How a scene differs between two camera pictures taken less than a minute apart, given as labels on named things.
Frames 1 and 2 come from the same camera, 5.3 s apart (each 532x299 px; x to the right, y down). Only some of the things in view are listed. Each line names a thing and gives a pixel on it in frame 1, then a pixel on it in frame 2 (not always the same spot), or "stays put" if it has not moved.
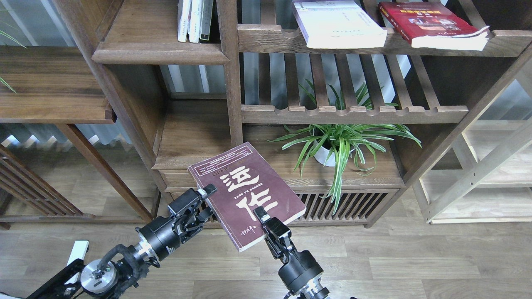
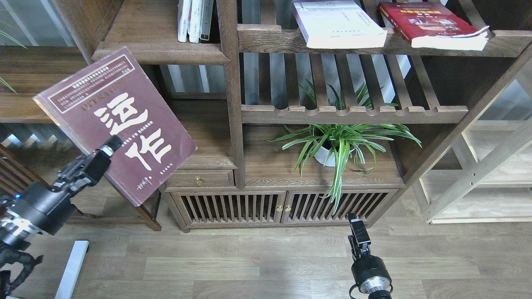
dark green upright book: (206, 17) stays put
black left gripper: (164, 235) to (49, 206)
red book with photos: (433, 25) stays put
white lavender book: (338, 24) stays put
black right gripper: (300, 268) to (370, 272)
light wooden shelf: (486, 177) stays put
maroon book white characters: (245, 181) to (114, 96)
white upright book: (183, 8) stays put
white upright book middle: (195, 20) stays put
